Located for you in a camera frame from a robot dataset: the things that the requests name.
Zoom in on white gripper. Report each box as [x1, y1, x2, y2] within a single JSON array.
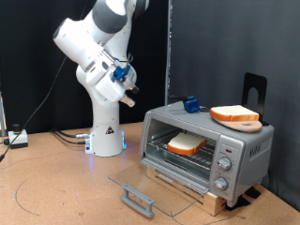
[[85, 57, 141, 109]]

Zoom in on wire oven rack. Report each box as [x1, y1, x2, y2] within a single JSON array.
[[145, 128, 218, 173]]

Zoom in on white box with black button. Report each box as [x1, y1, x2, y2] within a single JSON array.
[[7, 123, 29, 150]]

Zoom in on silver oven knob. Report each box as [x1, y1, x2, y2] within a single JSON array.
[[217, 156, 233, 172], [213, 176, 229, 191]]

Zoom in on silver toaster oven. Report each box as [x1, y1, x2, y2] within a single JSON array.
[[139, 100, 276, 208]]

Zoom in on round wooden cutting board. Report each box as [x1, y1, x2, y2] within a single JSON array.
[[215, 117, 263, 133]]

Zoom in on black base cable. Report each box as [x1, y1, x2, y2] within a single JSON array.
[[51, 130, 88, 145], [50, 127, 92, 140]]

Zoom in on grey curtain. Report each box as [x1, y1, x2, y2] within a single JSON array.
[[170, 0, 300, 212]]

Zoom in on black camera cable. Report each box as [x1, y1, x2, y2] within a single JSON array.
[[115, 53, 135, 68]]

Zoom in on black curtain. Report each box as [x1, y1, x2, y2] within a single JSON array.
[[0, 0, 170, 136]]

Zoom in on wooden slatted block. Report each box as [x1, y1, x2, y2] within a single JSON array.
[[145, 164, 228, 218]]

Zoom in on black metal bookend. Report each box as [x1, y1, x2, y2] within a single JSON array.
[[242, 72, 270, 127]]

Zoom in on metal spatula with blue grip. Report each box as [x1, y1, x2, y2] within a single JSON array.
[[168, 94, 210, 114]]

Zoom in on long black cable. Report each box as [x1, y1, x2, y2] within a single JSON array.
[[0, 55, 68, 163]]

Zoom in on black foam pad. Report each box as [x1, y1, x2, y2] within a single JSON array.
[[224, 195, 252, 212], [245, 186, 263, 200]]

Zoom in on white bread slice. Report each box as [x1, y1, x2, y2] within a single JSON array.
[[209, 104, 261, 123], [166, 131, 209, 157]]

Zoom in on short metal post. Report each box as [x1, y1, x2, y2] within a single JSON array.
[[0, 90, 8, 138]]

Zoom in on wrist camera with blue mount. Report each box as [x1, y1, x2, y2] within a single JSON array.
[[112, 64, 132, 83]]

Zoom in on tall metal pole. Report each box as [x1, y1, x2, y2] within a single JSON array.
[[164, 0, 173, 106]]

